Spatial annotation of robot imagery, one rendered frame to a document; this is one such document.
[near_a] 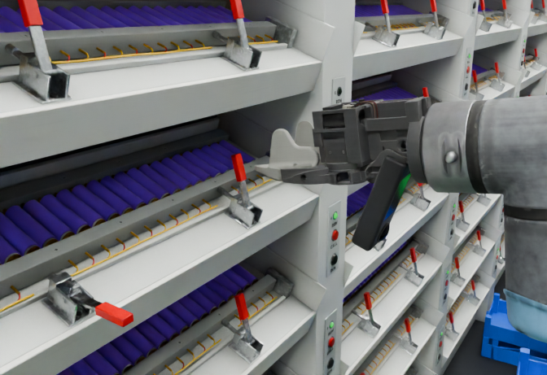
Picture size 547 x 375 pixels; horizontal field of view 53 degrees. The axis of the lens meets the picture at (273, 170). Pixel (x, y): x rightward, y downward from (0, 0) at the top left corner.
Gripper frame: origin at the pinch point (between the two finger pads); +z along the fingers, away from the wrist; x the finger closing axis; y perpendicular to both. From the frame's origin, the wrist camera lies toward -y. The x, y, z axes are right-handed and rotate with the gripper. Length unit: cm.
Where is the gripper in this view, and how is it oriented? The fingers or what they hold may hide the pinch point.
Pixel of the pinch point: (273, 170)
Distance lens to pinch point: 68.0
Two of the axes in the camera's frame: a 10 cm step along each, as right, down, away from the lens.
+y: -1.4, -9.7, -1.9
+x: -5.6, 2.4, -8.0
